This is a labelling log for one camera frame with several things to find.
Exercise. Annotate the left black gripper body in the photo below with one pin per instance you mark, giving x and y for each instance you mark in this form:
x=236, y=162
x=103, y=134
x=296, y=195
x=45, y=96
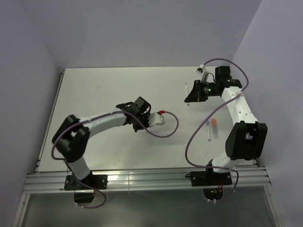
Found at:
x=143, y=117

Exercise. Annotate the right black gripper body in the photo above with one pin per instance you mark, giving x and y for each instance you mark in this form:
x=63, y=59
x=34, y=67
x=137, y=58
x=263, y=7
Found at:
x=208, y=90

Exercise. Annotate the white green acrylic marker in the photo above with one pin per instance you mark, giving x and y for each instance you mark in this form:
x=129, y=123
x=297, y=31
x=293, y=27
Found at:
x=187, y=93

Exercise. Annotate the white blue acrylic marker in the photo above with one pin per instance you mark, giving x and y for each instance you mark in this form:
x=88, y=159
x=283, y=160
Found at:
x=208, y=133

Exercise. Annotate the orange highlighter marker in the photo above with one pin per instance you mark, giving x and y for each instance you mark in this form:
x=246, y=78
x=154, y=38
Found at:
x=215, y=131

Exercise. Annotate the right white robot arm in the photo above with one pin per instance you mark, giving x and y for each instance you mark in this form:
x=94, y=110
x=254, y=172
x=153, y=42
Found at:
x=247, y=137

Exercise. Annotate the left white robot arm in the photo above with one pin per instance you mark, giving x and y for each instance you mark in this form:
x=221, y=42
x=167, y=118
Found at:
x=70, y=140

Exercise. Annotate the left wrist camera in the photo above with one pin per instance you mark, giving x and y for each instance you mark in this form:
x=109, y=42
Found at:
x=155, y=119

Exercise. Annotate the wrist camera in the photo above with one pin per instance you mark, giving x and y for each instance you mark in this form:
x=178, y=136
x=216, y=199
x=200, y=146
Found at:
x=203, y=73
x=155, y=119

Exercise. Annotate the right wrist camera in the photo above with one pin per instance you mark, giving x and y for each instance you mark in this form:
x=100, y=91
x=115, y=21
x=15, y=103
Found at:
x=203, y=73

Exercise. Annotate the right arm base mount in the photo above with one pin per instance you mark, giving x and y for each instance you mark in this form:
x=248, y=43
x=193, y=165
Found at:
x=210, y=178

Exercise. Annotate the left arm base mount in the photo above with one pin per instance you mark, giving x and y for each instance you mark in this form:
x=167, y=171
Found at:
x=85, y=190

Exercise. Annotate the aluminium mounting rail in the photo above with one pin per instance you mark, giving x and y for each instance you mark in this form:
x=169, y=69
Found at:
x=141, y=180

